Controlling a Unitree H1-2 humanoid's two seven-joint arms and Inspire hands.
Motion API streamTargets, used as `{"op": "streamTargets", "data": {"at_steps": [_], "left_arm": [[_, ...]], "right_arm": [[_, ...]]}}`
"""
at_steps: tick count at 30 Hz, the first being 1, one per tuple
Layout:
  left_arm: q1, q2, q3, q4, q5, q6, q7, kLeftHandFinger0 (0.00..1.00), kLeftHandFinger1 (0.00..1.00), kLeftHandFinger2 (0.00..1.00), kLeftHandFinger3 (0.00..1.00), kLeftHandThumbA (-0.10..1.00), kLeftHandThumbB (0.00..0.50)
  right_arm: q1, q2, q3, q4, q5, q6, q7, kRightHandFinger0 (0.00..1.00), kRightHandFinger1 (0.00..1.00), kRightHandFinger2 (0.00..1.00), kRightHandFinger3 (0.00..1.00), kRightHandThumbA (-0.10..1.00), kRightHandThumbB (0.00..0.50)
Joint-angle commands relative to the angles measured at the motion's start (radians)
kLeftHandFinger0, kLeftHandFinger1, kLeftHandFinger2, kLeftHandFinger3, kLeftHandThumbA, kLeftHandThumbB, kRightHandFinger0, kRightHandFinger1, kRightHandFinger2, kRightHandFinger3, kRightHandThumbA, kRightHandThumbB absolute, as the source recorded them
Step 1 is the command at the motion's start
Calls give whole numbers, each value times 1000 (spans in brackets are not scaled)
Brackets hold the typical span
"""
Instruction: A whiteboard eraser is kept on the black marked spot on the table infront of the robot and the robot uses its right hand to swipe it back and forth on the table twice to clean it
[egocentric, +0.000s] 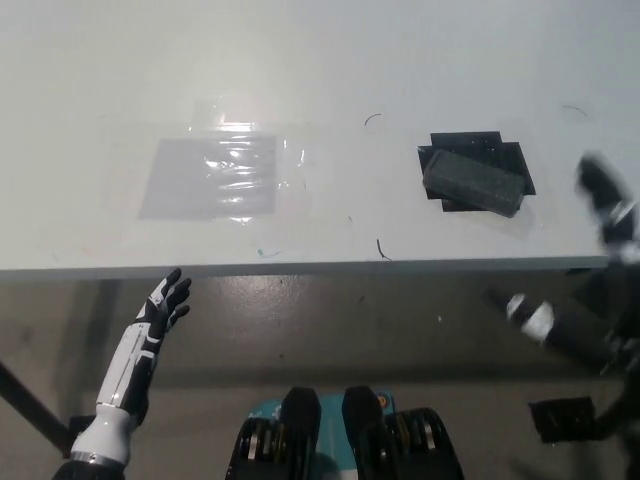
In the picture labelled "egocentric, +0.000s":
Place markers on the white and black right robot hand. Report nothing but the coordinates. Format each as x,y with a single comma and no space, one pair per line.
575,330

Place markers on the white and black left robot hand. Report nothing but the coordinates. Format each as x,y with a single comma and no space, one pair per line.
145,340

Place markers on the dark grey whiteboard eraser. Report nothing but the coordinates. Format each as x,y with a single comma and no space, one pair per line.
470,182

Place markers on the black tape marked spot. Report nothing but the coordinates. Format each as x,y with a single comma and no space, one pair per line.
515,155

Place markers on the black table leg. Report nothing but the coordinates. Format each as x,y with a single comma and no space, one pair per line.
30,405

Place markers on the grey paper sheet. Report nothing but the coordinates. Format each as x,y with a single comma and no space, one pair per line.
175,190

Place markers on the transparent plastic film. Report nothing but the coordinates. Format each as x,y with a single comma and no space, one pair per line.
292,150

